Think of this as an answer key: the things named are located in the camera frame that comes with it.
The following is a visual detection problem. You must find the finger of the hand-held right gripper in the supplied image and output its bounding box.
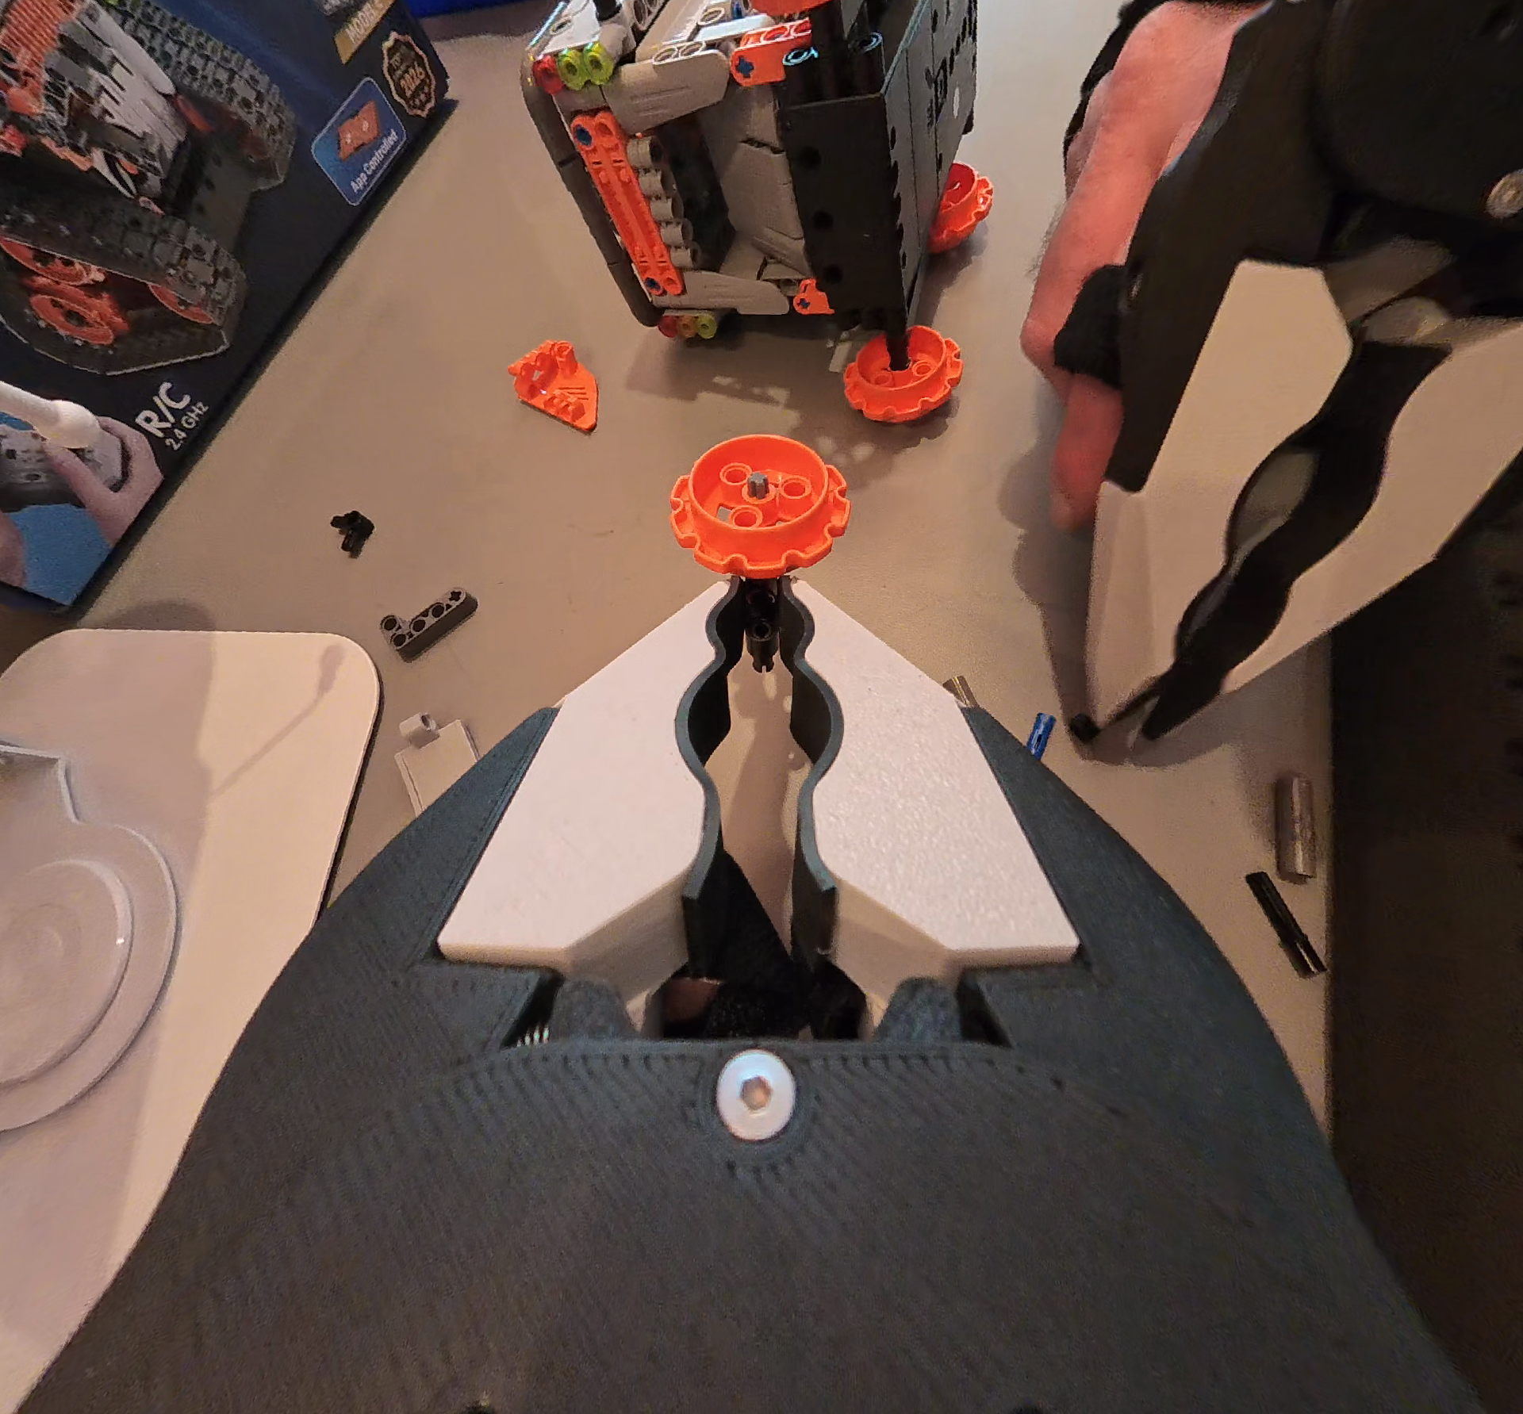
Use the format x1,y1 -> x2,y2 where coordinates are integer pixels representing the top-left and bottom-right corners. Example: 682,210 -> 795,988
1140,301 -> 1523,742
1088,260 -> 1360,734

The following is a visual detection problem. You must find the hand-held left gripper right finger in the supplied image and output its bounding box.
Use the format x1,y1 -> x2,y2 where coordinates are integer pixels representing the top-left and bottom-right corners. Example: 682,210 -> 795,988
778,578 -> 1081,1032

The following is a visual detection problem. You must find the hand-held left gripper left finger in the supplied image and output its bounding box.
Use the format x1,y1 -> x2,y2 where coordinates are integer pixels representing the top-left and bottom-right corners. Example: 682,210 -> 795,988
435,578 -> 749,1037

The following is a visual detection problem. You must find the black axle connector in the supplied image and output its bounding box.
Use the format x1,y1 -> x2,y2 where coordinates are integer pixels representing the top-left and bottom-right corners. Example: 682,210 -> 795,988
739,574 -> 790,675

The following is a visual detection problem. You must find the orange toy wheel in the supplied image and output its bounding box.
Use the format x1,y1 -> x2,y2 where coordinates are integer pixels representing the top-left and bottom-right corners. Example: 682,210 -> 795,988
669,434 -> 852,578

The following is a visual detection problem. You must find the black grey building block vehicle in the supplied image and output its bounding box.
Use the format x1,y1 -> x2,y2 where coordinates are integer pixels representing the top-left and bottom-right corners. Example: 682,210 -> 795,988
521,0 -> 995,423

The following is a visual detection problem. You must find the light grey flat panel piece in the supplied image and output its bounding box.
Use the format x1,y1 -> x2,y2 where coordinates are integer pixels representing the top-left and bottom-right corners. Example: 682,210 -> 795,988
392,711 -> 484,814

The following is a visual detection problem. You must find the dark grey angled beam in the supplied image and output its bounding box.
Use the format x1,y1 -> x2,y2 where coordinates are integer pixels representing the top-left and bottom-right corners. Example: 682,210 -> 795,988
381,592 -> 480,661

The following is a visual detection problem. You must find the thin black axle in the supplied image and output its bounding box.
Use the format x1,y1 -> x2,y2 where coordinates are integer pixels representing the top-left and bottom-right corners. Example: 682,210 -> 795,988
1244,873 -> 1327,977

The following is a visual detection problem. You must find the orange triangular panel piece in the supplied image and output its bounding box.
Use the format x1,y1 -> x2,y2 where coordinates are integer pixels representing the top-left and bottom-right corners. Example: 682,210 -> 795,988
506,338 -> 603,434

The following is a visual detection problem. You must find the black perforated mat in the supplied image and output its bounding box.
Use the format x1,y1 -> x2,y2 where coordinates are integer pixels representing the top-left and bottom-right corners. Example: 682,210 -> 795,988
1326,509 -> 1523,1414

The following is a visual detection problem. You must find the clear disc holder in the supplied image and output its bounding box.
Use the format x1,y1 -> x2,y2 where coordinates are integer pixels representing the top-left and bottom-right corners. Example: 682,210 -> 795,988
0,741 -> 181,1130

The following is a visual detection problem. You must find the dark blue toy kit box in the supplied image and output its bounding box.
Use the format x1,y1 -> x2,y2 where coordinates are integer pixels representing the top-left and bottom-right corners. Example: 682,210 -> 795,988
0,0 -> 456,612

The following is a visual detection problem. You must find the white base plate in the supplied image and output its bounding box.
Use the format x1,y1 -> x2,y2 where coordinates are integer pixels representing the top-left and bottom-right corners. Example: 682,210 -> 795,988
0,628 -> 383,1368

